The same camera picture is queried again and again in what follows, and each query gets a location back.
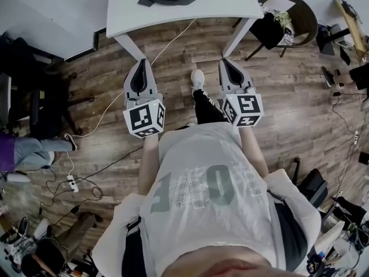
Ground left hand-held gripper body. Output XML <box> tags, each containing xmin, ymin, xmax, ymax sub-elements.
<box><xmin>122</xmin><ymin>92</ymin><xmax>167</xmax><ymax>140</ymax></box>

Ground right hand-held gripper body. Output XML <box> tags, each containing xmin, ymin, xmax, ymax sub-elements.
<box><xmin>221</xmin><ymin>85</ymin><xmax>263</xmax><ymax>128</ymax></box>

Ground person's left forearm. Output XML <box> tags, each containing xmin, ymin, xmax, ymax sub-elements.
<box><xmin>138</xmin><ymin>133</ymin><xmax>161</xmax><ymax>197</ymax></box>

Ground person's right forearm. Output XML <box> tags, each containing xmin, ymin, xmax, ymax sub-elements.
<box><xmin>239</xmin><ymin>125</ymin><xmax>270</xmax><ymax>181</ymax></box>

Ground person's right white shoe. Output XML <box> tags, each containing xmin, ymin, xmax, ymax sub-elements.
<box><xmin>190</xmin><ymin>69</ymin><xmax>205</xmax><ymax>91</ymax></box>

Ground person's black trousers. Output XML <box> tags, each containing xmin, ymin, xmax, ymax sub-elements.
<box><xmin>191</xmin><ymin>88</ymin><xmax>228</xmax><ymax>125</ymax></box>

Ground black white patterned cloth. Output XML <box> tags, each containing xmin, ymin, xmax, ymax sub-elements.
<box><xmin>261</xmin><ymin>6</ymin><xmax>296</xmax><ymax>47</ymax></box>

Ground pale dried plant bunch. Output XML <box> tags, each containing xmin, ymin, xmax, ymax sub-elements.
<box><xmin>273</xmin><ymin>10</ymin><xmax>295</xmax><ymax>30</ymax></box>

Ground round wooden chair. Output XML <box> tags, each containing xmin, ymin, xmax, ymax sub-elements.
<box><xmin>244</xmin><ymin>0</ymin><xmax>319</xmax><ymax>62</ymax></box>

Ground black office chair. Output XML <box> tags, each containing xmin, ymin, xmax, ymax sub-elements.
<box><xmin>0</xmin><ymin>33</ymin><xmax>96</xmax><ymax>140</ymax></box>

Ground white power strip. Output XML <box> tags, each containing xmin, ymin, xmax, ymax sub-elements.
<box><xmin>66</xmin><ymin>175</ymin><xmax>79</xmax><ymax>193</ymax></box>

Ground long wooden board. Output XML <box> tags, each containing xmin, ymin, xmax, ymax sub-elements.
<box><xmin>334</xmin><ymin>0</ymin><xmax>369</xmax><ymax>54</ymax></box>

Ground person's white printed t-shirt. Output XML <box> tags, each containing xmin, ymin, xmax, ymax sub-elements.
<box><xmin>92</xmin><ymin>122</ymin><xmax>322</xmax><ymax>277</ymax></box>

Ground white cable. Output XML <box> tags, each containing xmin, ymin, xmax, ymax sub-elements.
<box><xmin>66</xmin><ymin>17</ymin><xmax>198</xmax><ymax>181</ymax></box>

